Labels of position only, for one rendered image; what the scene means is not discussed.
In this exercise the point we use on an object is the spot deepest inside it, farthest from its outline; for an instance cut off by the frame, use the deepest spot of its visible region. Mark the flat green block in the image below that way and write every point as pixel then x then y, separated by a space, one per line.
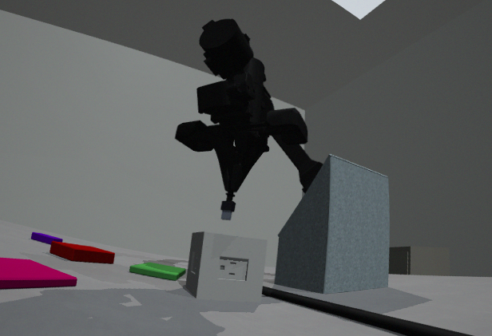
pixel 158 270

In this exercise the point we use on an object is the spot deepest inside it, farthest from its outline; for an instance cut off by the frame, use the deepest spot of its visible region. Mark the purple flat bar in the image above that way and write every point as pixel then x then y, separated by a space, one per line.
pixel 44 238

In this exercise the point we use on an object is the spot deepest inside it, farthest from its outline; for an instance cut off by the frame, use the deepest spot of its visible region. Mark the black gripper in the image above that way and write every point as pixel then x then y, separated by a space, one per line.
pixel 250 136

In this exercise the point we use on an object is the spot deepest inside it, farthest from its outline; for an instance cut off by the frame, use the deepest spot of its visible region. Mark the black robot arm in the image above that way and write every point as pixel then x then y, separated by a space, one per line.
pixel 229 54

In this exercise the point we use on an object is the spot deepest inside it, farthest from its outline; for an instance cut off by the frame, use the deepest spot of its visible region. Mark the magenta flat slab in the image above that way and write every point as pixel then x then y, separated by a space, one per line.
pixel 25 273

